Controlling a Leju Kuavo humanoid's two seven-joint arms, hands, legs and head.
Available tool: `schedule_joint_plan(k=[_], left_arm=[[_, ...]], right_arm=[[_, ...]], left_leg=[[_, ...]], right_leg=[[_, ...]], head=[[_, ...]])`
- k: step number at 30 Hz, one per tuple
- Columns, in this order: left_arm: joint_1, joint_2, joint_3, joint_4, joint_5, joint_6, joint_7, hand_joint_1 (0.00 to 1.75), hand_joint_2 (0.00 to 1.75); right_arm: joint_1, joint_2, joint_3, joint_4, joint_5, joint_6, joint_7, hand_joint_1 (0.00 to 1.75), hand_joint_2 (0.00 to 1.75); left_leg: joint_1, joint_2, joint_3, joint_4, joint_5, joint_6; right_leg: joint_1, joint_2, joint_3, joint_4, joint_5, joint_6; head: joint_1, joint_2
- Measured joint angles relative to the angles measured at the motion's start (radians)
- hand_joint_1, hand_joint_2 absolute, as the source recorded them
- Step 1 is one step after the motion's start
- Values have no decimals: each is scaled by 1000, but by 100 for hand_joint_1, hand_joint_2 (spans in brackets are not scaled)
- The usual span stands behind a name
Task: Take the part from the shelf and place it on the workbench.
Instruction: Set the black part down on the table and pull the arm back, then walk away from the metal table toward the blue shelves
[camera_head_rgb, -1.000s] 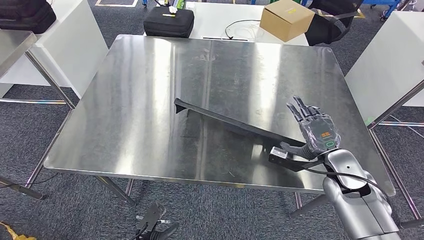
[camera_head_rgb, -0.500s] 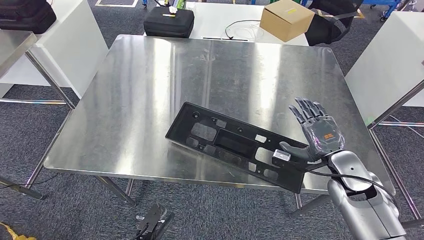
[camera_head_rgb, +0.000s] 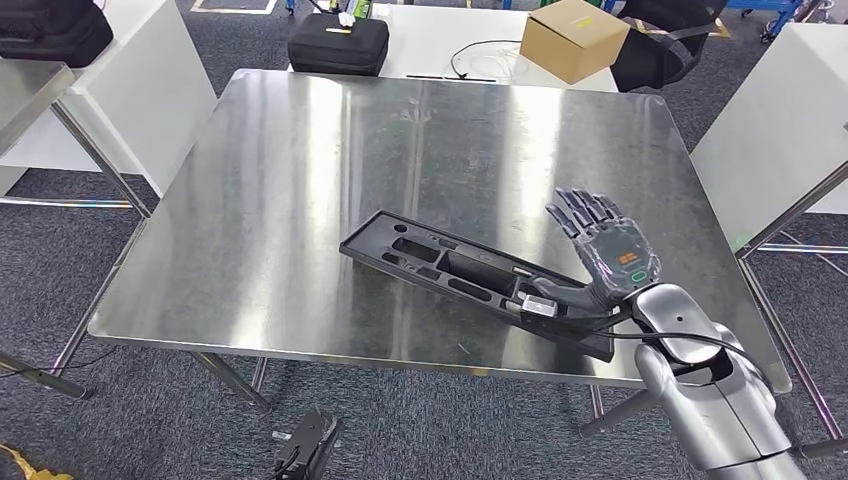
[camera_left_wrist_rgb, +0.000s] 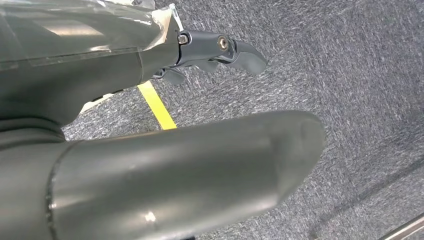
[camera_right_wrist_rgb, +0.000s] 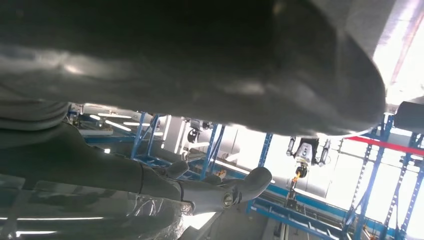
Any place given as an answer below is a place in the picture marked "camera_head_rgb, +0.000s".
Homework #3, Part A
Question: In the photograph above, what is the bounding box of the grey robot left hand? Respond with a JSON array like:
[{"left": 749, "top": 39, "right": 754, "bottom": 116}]
[{"left": 271, "top": 407, "right": 340, "bottom": 480}]

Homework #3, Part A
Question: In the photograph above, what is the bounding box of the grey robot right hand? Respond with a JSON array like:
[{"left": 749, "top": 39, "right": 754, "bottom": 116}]
[{"left": 531, "top": 187, "right": 662, "bottom": 317}]

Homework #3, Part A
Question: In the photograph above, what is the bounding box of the black plastic frame part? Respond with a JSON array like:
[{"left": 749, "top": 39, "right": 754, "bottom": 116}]
[{"left": 339, "top": 209, "right": 617, "bottom": 364}]

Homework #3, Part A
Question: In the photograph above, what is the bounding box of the stainless steel workbench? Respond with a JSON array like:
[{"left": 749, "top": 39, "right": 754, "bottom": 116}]
[{"left": 87, "top": 68, "right": 794, "bottom": 440}]

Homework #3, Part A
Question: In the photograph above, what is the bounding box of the stainless steel table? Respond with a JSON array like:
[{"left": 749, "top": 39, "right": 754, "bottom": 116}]
[
  {"left": 0, "top": 59, "right": 154, "bottom": 402},
  {"left": 733, "top": 158, "right": 848, "bottom": 460}
]

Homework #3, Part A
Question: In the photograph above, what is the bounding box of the white partition board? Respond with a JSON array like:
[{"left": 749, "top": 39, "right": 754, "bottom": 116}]
[
  {"left": 0, "top": 0, "right": 220, "bottom": 200},
  {"left": 688, "top": 23, "right": 848, "bottom": 254}
]

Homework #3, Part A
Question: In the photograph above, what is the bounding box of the black office chair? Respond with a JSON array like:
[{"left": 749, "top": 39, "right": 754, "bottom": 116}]
[{"left": 609, "top": 0, "right": 730, "bottom": 93}]

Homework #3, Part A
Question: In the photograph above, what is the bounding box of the brown cardboard box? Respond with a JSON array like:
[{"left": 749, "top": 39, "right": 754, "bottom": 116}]
[{"left": 519, "top": 0, "right": 632, "bottom": 87}]

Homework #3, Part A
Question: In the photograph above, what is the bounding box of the crumpled yellow tape piece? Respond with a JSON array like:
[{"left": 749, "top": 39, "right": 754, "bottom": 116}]
[{"left": 0, "top": 443, "right": 75, "bottom": 480}]

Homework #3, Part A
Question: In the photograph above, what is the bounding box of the black zip case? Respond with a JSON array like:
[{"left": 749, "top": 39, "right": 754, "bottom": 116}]
[{"left": 286, "top": 13, "right": 391, "bottom": 78}]

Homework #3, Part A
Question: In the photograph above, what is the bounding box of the black bag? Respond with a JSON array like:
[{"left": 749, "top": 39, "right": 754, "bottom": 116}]
[{"left": 0, "top": 0, "right": 115, "bottom": 70}]

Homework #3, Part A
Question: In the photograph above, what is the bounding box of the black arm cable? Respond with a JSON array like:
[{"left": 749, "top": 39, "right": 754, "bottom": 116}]
[{"left": 556, "top": 311, "right": 780, "bottom": 402}]

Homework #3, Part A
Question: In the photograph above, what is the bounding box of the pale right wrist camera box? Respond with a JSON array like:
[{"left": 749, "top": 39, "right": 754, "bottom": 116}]
[{"left": 521, "top": 294, "right": 560, "bottom": 319}]

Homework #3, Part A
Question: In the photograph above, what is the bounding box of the black floor cable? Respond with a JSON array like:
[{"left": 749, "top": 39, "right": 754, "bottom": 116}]
[{"left": 0, "top": 347, "right": 119, "bottom": 380}]

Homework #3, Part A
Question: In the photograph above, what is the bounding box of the black desk cable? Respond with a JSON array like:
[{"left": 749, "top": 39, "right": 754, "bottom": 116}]
[{"left": 450, "top": 38, "right": 531, "bottom": 83}]

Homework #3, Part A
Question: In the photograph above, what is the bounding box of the blue steel frame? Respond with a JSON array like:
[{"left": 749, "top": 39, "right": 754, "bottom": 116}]
[{"left": 725, "top": 0, "right": 823, "bottom": 44}]

